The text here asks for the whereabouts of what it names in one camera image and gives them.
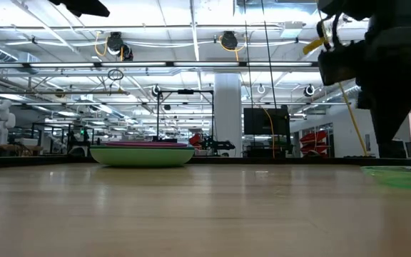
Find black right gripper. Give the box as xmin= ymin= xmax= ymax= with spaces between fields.
xmin=318 ymin=14 xmax=411 ymax=159

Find purple plastic plate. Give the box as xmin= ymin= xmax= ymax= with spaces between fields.
xmin=104 ymin=141 xmax=189 ymax=148

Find green transparent cup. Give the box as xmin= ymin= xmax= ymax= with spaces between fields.
xmin=360 ymin=166 xmax=411 ymax=193

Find red storage bins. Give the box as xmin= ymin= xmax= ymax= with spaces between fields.
xmin=299 ymin=130 xmax=330 ymax=155

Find yellow tag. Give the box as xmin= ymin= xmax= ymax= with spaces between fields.
xmin=302 ymin=35 xmax=327 ymax=56

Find black monitor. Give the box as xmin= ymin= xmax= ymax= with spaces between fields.
xmin=243 ymin=106 xmax=291 ymax=136

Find light green plastic plate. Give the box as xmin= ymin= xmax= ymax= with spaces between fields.
xmin=89 ymin=145 xmax=196 ymax=168

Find yellow hanging cable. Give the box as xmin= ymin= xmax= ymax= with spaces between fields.
xmin=314 ymin=0 xmax=370 ymax=157

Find black hanging cable with coil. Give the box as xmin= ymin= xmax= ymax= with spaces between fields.
xmin=260 ymin=0 xmax=278 ymax=110

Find black ceiling cable reel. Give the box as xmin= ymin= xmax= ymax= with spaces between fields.
xmin=106 ymin=31 xmax=125 ymax=51
xmin=220 ymin=30 xmax=239 ymax=51

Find black background rig frame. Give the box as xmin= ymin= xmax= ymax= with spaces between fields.
xmin=156 ymin=89 xmax=215 ymax=143

